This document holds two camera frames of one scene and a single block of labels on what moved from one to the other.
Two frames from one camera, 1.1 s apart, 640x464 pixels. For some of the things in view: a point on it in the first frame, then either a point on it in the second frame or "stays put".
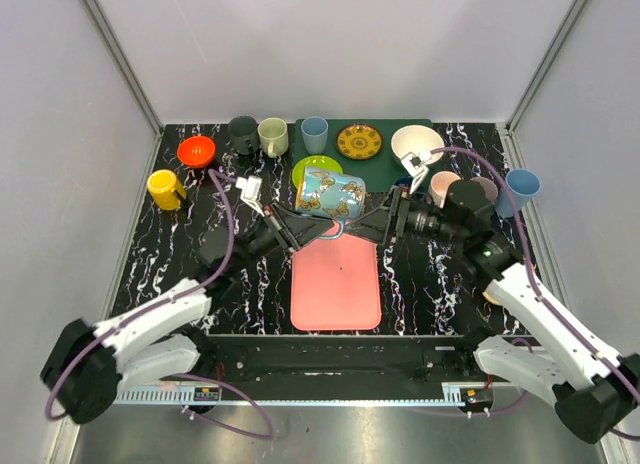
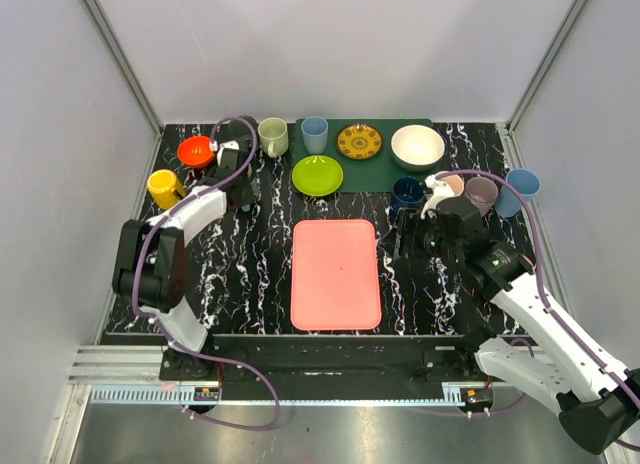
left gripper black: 282,229 -> 235,135
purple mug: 490,188 stays put
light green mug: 273,136 stays put
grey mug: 244,133 stays put
